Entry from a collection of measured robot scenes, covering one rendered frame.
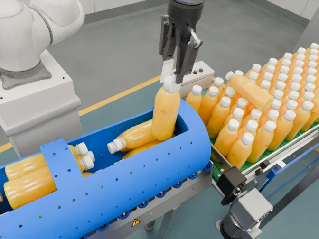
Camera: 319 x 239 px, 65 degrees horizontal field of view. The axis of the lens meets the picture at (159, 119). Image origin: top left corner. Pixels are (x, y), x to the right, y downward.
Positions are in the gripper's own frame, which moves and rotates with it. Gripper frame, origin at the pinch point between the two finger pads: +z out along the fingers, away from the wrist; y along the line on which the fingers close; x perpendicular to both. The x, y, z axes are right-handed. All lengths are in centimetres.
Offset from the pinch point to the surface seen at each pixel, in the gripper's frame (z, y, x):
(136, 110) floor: 138, -112, 59
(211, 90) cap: 26.8, -13.0, 35.2
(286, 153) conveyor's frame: 49, 20, 62
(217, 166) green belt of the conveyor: 49, 10, 27
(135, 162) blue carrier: 18.9, 8.7, -14.5
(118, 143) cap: 25.9, -4.1, -13.3
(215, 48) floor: 136, -172, 217
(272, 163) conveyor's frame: 49, 21, 51
